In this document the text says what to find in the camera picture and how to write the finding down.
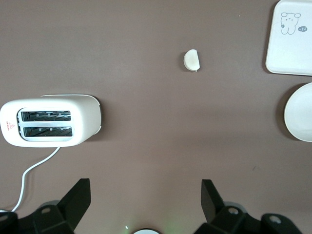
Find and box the white toaster power cable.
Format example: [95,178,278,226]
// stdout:
[11,147,61,213]

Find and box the white two-slot toaster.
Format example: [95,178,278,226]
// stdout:
[0,94,102,148]

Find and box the cream round plate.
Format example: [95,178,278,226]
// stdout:
[284,82,312,142]

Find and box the white half-round bun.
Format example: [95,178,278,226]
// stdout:
[183,49,201,73]

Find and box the cream tray with rabbit print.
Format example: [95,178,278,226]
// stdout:
[265,0,312,76]

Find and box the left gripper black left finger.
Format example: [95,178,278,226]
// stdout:
[32,178,92,234]

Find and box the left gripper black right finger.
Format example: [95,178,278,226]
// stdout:
[195,179,264,234]

